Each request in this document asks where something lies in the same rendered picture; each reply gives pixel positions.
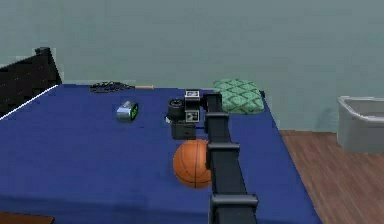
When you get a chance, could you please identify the green patterned pillow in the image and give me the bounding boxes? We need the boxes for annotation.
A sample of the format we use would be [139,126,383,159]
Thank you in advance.
[213,78,266,116]

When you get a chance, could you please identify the blue bed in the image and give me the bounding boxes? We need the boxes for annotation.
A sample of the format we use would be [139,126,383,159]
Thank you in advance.
[0,83,324,224]

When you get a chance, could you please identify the grey bin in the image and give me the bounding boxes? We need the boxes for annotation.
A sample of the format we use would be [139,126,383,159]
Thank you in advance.
[337,95,384,155]

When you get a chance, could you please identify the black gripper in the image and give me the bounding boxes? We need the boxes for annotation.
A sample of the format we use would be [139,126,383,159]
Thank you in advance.
[165,97,198,141]

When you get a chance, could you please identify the black headboard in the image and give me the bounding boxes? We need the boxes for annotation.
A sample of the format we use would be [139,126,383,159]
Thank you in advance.
[0,46,63,118]

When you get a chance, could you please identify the orange basketball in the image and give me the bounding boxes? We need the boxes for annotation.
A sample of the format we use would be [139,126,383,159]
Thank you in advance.
[172,138,213,190]

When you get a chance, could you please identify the silver alarm clock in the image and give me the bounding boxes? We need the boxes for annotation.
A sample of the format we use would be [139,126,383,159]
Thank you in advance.
[116,100,140,124]

